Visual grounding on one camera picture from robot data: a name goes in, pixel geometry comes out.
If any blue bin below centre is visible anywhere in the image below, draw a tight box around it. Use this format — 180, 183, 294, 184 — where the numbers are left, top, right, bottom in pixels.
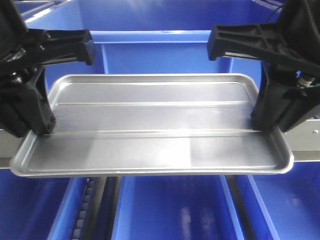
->
25, 0, 283, 86

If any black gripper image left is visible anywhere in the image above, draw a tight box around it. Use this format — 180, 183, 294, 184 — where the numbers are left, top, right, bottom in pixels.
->
0, 28, 96, 136

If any bottom blue bin centre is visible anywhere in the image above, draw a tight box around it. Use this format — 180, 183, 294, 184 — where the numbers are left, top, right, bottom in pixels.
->
111, 175, 245, 240

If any bottom blue bin left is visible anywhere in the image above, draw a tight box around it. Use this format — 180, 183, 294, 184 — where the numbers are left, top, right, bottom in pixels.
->
0, 169, 88, 240

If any small silver ridged tray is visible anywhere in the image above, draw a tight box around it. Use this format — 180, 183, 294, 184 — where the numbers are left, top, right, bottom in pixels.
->
10, 73, 294, 178

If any bottom roller track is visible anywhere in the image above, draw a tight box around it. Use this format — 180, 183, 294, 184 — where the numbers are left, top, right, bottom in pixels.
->
71, 177, 100, 240

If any image-right gripper finger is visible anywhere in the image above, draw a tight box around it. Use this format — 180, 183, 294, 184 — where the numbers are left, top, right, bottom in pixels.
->
276, 86, 320, 133

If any steel crossbar lower rack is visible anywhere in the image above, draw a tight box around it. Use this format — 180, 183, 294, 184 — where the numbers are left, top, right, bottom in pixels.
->
0, 117, 320, 169

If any image-left gripper finger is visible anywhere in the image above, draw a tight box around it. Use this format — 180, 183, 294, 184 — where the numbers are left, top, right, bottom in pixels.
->
0, 74, 33, 138

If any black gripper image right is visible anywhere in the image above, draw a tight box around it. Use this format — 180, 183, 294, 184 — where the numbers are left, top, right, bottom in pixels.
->
207, 22, 320, 132

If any bottom blue bin right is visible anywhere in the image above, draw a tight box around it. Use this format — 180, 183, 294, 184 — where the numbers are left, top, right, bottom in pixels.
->
235, 161, 320, 240

